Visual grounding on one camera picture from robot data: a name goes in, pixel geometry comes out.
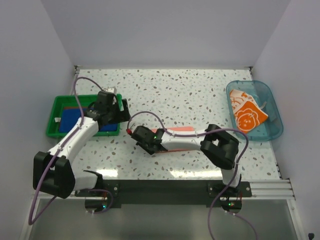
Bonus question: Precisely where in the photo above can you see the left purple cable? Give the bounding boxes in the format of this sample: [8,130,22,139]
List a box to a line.
[27,76,115,226]

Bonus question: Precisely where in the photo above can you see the orange white lion towel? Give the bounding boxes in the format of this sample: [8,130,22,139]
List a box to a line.
[229,89,269,134]

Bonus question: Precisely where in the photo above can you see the blue towel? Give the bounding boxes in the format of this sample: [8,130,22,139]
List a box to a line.
[58,109,118,133]

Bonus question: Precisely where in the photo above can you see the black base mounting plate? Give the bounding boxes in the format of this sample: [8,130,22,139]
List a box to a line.
[74,178,253,209]

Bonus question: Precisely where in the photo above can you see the brown towel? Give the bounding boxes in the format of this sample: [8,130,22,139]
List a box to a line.
[62,106,88,111]

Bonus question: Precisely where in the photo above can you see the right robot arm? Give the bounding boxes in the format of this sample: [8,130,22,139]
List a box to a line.
[126,124,241,197]

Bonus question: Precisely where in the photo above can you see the blue plastic bin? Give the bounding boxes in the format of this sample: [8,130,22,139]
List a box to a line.
[226,80,284,142]

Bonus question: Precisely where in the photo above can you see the pink panda towel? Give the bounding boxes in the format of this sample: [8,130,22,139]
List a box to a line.
[155,126,197,154]

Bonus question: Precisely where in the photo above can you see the green plastic tray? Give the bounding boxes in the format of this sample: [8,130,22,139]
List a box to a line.
[46,93,122,139]

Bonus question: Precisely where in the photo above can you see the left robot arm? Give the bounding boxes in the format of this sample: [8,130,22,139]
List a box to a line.
[32,87,131,199]

